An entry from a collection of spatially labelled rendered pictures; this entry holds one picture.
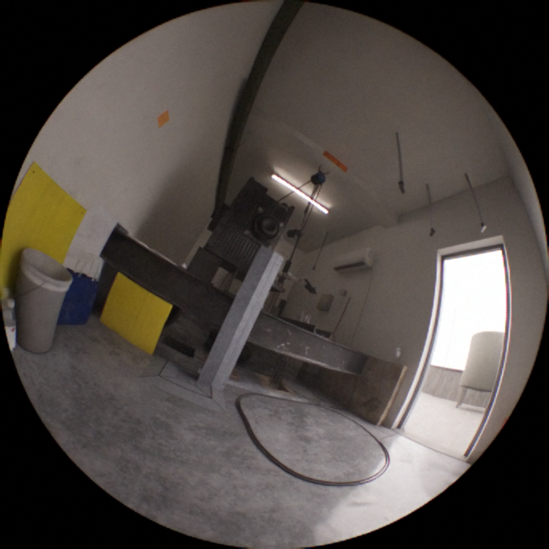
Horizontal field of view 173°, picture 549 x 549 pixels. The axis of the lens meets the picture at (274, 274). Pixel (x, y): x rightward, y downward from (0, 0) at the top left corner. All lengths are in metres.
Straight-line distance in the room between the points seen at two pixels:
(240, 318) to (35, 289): 1.13
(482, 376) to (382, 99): 6.00
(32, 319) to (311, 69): 2.74
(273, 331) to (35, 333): 1.50
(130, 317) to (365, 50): 3.01
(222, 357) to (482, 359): 5.97
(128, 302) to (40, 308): 0.76
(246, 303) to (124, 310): 0.90
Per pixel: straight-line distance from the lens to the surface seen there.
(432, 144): 2.56
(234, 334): 1.21
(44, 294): 0.84
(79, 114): 1.00
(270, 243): 1.47
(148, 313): 1.36
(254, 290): 1.21
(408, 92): 2.34
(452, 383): 8.59
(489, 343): 6.15
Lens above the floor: 0.60
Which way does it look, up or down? 14 degrees up
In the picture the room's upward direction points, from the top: 25 degrees clockwise
